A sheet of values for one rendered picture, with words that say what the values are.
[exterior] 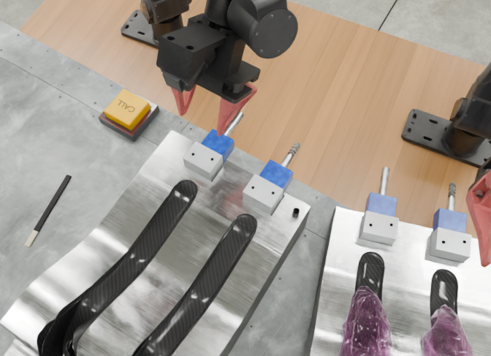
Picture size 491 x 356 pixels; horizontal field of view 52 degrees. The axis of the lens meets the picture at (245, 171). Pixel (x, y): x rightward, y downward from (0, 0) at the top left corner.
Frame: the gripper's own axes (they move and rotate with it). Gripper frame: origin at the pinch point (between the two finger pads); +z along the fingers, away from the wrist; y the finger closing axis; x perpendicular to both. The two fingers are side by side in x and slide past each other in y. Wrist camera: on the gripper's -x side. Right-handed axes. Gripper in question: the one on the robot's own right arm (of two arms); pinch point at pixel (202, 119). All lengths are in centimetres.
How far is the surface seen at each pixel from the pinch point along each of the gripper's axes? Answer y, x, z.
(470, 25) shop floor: 26, 178, 15
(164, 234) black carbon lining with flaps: 1.0, -5.7, 17.7
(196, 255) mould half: 7.1, -6.1, 17.6
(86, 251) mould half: -6.5, -13.7, 20.5
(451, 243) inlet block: 38.2, 12.7, 7.3
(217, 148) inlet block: 0.6, 6.6, 8.1
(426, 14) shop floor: 7, 174, 17
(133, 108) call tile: -19.4, 11.6, 12.9
